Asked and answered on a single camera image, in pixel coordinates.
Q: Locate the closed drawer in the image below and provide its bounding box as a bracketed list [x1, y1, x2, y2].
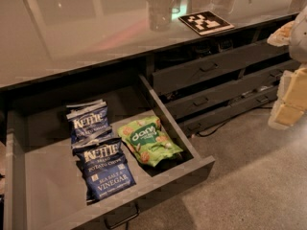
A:
[153, 40, 288, 95]
[166, 59, 299, 119]
[178, 86, 277, 136]

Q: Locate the black cable on floor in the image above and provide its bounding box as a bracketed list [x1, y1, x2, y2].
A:
[195, 104, 273, 138]

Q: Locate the open grey top drawer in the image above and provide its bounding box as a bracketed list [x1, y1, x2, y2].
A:
[3, 76, 214, 230]

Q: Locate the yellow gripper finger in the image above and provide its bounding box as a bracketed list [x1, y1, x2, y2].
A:
[267, 21, 295, 47]
[268, 64, 307, 130]

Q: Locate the blue kettle chip bag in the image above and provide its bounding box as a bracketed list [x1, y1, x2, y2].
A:
[73, 138, 136, 201]
[66, 99, 113, 144]

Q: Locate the blue Kettle chip bag rear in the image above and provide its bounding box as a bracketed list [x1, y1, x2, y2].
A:
[66, 99, 113, 144]

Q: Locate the upper right closed drawer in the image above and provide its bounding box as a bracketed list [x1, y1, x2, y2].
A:
[153, 40, 288, 95]

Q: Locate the black white fiducial marker tag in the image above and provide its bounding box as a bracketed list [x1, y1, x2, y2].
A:
[178, 11, 234, 35]

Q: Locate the black drawer handle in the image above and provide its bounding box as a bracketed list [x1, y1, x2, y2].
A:
[104, 203, 140, 230]

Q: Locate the blue Kettle chip bag front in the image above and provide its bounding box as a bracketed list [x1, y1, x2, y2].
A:
[73, 138, 136, 201]

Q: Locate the green rice chip bag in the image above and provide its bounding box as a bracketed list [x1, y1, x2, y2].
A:
[117, 116, 183, 167]

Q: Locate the middle right closed drawer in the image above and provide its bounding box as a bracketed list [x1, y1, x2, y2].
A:
[166, 59, 299, 119]

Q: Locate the lower right closed drawer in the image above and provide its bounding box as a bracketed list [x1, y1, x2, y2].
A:
[178, 86, 277, 136]

